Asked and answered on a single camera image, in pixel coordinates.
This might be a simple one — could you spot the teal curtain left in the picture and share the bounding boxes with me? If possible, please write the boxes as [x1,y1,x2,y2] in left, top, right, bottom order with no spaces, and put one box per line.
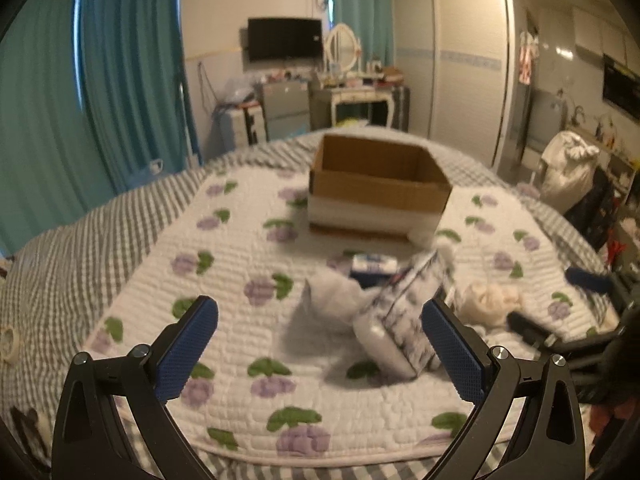
[1,0,202,255]

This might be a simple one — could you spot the white quilt purple flowers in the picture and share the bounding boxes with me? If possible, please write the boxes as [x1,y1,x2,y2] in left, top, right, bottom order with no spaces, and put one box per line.
[86,167,610,468]

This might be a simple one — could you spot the oval white vanity mirror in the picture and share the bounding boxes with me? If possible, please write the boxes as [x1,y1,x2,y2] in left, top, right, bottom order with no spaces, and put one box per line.
[323,23,361,76]

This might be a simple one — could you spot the brown cardboard box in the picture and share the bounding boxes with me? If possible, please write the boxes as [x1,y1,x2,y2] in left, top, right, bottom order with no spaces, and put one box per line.
[307,133,452,240]

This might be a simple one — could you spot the grey checked bed sheet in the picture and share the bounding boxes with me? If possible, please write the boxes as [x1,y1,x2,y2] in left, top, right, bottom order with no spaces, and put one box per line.
[1,127,604,479]

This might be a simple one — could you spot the black white patterned tissue pack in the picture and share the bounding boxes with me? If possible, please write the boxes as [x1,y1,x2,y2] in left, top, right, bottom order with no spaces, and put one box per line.
[352,250,454,382]

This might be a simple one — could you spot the teal curtain right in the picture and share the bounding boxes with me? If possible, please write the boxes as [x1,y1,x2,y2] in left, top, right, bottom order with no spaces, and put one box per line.
[334,0,394,65]

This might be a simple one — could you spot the black wall television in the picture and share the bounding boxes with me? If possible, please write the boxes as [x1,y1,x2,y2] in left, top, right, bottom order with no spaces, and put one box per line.
[246,18,323,62]

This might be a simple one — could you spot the teal curtain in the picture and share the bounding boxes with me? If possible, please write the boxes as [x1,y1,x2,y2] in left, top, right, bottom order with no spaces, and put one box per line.
[334,0,394,65]
[1,0,202,255]

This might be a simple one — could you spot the white stuffed bag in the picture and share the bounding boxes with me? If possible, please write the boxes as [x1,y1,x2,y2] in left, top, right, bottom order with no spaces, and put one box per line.
[540,130,600,214]

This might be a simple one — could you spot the blue tissue pack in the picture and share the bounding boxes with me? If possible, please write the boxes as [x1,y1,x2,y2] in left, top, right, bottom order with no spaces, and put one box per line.
[349,252,398,288]

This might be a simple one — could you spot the grey mini fridge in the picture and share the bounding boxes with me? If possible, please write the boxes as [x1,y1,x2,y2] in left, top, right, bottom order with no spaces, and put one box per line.
[258,80,310,141]

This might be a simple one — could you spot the cream rolled cloth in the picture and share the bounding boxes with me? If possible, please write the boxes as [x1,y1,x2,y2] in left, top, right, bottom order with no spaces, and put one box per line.
[456,282,524,330]

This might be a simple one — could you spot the grey white cloth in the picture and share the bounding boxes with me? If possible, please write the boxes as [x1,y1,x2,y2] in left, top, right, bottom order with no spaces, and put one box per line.
[303,269,381,334]

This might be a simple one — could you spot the white sliding wardrobe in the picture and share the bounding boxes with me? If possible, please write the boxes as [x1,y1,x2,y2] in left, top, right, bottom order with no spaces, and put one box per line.
[392,0,515,169]

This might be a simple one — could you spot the white dressing table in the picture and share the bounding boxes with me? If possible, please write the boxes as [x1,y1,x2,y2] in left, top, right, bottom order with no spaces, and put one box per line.
[309,86,396,130]

